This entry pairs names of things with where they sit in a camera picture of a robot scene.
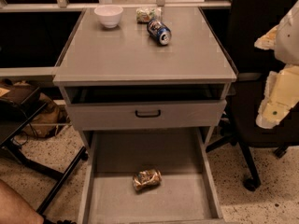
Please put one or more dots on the open grey middle drawer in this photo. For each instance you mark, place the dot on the open grey middle drawer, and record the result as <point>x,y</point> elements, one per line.
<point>186,195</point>

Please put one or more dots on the blue soda can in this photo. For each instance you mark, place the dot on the blue soda can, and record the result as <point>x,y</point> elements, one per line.
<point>159,31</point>

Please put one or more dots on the closed grey top drawer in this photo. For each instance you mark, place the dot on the closed grey top drawer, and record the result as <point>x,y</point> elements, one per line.
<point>121,116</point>

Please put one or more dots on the white bowl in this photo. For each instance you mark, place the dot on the white bowl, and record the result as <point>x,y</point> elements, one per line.
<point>109,15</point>

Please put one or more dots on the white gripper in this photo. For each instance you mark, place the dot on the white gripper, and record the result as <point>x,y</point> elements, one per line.
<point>288,39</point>

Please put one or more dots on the brown bag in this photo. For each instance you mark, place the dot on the brown bag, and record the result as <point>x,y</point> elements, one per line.
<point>25,97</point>

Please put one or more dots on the person's bare knee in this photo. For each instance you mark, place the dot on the person's bare knee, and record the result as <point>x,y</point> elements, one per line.
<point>14,209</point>

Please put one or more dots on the black office chair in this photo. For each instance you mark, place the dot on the black office chair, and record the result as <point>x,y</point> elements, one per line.
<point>237,28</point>

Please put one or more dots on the black drawer handle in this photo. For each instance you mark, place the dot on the black drawer handle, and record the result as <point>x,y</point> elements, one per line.
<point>148,114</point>

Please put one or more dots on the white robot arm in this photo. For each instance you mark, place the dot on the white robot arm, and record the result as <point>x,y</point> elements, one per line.
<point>287,40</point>

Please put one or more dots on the grey drawer cabinet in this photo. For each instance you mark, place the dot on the grey drawer cabinet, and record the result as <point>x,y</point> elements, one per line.
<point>125,65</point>

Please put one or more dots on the crushed orange can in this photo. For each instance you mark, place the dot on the crushed orange can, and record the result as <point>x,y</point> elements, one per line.
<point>146,179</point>

